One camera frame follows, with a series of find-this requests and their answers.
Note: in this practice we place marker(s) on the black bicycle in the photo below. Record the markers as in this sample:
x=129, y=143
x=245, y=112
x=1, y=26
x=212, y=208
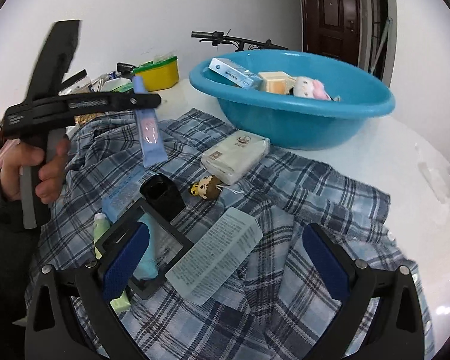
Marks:
x=225, y=38

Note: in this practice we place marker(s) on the green tissue packet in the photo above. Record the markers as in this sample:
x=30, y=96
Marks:
x=124, y=88

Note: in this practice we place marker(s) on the dark brown door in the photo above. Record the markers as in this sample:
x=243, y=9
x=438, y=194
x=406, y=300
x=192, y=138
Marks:
x=330, y=15

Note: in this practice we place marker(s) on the blue and white box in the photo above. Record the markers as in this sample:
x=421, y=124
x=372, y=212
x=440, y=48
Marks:
x=230, y=71

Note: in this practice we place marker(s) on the white pink plush toy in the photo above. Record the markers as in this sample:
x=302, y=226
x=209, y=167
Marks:
x=315, y=88

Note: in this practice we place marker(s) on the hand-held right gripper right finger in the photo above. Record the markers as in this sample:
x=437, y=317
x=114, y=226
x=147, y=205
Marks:
x=326, y=266

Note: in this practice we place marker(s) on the white tissue pack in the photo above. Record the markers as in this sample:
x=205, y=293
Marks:
x=232, y=153

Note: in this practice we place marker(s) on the black framed box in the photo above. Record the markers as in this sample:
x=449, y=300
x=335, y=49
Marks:
x=168, y=247

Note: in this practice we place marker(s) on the black device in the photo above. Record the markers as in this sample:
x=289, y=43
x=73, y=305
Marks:
x=124, y=68

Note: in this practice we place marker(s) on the person's left hand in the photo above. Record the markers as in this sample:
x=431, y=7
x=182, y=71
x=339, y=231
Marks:
x=50, y=176

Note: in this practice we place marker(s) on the clear plastic container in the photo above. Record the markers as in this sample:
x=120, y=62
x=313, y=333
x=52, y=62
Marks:
x=440, y=180

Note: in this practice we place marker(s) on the person's left forearm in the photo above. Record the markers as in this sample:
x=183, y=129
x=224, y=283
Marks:
x=3, y=255

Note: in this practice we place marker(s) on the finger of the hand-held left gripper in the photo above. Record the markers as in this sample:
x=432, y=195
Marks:
x=116, y=101

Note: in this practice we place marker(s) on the dark framed sliding door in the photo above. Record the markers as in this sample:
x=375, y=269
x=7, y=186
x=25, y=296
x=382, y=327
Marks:
x=378, y=7

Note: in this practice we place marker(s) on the translucent white box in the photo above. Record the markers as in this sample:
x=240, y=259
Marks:
x=213, y=255

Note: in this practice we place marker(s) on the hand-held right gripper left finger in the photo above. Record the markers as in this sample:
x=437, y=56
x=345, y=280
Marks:
x=125, y=264

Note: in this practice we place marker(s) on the blue plaid shirt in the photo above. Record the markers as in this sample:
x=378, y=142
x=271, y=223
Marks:
x=285, y=195

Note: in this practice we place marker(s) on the blue plastic basin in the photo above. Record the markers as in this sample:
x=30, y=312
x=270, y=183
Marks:
x=285, y=120

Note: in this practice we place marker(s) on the granola snack bag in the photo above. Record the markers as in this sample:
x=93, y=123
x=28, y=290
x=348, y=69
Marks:
x=84, y=119

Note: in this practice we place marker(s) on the blue tissue packet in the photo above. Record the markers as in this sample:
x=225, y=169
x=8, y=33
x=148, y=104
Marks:
x=120, y=197

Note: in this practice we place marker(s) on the green tube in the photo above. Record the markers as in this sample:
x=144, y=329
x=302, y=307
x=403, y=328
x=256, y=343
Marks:
x=102, y=232

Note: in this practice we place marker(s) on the beige box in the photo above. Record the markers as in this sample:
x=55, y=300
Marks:
x=275, y=80

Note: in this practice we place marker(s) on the blue pink toothbrush package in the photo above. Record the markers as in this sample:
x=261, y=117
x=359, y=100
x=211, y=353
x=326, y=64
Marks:
x=150, y=138

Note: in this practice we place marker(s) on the yellow container green lid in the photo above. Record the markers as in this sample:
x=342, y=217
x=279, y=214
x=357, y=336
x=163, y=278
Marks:
x=161, y=77

